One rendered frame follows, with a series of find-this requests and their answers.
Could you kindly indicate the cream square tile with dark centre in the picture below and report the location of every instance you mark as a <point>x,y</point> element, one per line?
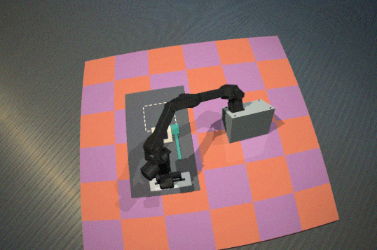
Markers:
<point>168,135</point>

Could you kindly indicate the teal small trowel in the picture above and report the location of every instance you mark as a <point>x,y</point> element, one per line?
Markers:
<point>175,132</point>

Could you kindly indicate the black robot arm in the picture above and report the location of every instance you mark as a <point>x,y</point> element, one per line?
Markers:
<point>154,143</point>

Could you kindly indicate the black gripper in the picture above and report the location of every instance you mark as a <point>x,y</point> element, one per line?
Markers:
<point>167,181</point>

